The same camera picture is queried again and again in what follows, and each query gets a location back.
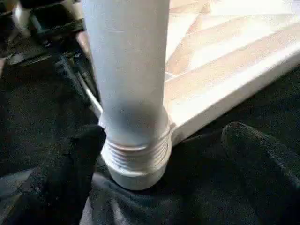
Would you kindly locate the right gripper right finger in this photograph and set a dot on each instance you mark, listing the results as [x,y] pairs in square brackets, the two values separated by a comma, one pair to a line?
[267,168]

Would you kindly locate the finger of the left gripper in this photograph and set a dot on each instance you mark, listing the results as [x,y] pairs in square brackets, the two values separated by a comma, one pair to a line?
[77,77]

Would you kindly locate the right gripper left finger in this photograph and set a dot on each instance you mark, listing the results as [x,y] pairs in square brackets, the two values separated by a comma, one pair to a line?
[56,183]

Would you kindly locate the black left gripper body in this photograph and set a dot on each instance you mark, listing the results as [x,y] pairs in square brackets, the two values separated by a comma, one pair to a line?
[56,18]

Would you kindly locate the white plastic table leg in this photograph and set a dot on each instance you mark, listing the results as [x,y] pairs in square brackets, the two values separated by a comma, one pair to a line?
[126,70]

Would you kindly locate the white plastic table top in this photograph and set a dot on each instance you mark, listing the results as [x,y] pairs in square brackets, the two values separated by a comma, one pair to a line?
[225,70]

